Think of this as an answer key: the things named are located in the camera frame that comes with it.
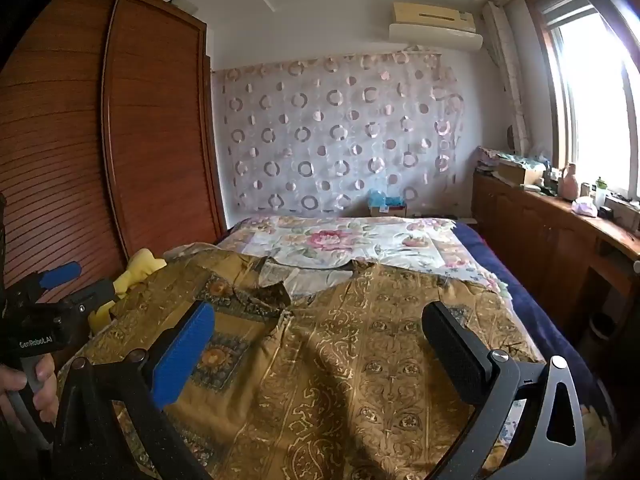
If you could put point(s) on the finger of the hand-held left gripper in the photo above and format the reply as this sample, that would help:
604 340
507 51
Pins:
97 294
60 275

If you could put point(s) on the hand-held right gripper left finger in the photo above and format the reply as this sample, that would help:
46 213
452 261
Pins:
185 355

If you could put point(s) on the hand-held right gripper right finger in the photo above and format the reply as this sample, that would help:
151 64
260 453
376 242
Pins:
455 355

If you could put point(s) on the golden patterned shirt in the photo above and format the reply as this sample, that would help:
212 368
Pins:
325 360

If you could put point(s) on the person's left hand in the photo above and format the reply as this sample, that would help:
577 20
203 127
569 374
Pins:
47 390

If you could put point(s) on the yellow plush toy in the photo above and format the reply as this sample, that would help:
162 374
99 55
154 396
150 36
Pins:
140 270

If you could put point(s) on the navy bed sheet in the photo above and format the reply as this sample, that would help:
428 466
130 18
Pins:
540 320

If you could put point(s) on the dark waste bin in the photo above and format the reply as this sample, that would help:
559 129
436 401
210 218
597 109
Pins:
602 332

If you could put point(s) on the small cardboard box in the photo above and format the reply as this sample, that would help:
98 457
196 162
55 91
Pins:
387 212

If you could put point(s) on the wooden wardrobe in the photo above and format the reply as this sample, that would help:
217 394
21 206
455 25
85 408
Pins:
150 135

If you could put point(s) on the floral quilt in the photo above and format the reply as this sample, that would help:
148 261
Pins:
330 240

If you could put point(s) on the brown cardboard box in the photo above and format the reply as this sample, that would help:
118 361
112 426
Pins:
520 174

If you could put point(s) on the white plastic bag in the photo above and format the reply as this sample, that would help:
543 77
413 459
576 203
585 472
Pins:
584 207

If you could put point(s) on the stack of folded cloths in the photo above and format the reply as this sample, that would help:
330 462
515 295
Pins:
490 160

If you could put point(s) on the pink jug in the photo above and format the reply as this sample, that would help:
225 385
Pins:
568 185

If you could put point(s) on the small black box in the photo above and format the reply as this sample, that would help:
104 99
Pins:
607 212

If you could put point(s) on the green capped bottle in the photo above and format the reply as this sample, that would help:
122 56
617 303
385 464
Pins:
600 194

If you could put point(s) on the circle patterned sheer curtain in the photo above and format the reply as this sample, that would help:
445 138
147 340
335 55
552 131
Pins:
325 135

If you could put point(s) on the tied pale window curtain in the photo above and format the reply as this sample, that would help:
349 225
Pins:
510 85

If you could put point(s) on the window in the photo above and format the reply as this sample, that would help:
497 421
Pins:
595 100

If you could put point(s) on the white box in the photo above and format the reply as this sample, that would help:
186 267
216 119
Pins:
184 5

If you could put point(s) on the dark oval wall object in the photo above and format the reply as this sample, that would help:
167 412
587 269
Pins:
510 136

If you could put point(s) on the wall air conditioner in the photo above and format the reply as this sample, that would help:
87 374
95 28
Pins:
435 25

